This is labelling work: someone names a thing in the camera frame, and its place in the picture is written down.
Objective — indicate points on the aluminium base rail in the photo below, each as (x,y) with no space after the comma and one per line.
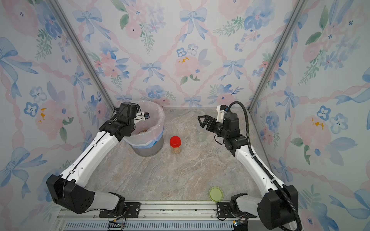
(161,216)

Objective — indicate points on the left aluminium corner post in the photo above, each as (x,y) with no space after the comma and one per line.
(78,47)

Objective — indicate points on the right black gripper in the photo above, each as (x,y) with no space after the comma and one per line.
(212,120)

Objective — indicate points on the red lid peanut jar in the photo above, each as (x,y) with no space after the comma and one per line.
(175,143)

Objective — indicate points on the right aluminium corner post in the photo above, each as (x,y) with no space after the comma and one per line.
(296,13)

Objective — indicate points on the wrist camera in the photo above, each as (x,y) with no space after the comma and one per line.
(142,116)
(221,110)

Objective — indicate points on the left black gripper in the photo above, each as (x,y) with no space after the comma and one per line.
(119,114)

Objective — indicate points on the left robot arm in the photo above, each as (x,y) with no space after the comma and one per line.
(69,188)

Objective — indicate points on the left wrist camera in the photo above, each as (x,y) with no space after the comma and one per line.
(142,116)

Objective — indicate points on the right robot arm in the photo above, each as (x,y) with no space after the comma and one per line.
(278,205)

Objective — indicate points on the grey mesh trash bin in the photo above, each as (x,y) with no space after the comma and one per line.
(150,149)

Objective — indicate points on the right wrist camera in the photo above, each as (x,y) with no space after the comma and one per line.
(221,110)

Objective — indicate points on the aluminium corner post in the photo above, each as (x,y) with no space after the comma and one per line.
(296,13)
(78,47)

